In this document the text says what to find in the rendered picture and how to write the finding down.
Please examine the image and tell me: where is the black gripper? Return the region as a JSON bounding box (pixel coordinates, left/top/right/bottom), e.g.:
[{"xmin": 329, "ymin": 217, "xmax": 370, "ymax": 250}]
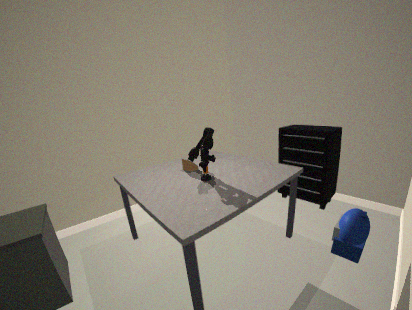
[{"xmin": 199, "ymin": 154, "xmax": 210, "ymax": 173}]

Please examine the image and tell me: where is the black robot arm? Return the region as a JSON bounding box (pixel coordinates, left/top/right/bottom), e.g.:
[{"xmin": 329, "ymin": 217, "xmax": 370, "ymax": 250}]
[{"xmin": 188, "ymin": 127, "xmax": 216, "ymax": 162}]

